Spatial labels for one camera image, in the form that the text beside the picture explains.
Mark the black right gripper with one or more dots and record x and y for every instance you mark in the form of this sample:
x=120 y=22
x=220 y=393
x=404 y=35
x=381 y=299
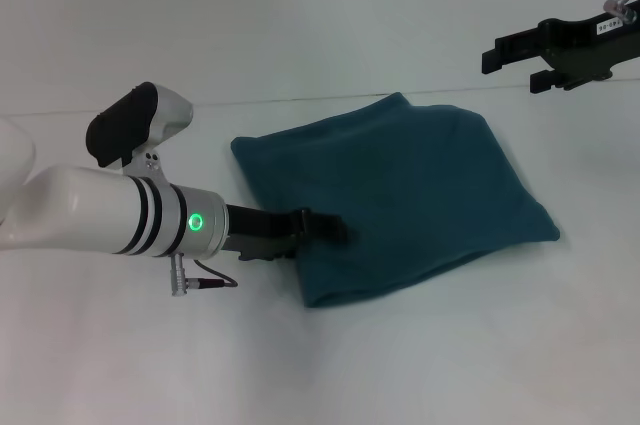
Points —
x=595 y=47

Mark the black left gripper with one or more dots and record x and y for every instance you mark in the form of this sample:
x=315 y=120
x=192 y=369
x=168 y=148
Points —
x=265 y=232

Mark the teal blue t-shirt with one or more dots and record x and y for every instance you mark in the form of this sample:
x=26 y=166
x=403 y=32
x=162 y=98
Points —
x=395 y=190

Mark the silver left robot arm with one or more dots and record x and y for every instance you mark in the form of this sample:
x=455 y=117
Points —
x=100 y=205

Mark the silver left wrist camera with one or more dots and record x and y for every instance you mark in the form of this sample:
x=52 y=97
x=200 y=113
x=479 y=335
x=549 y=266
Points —
x=135 y=122

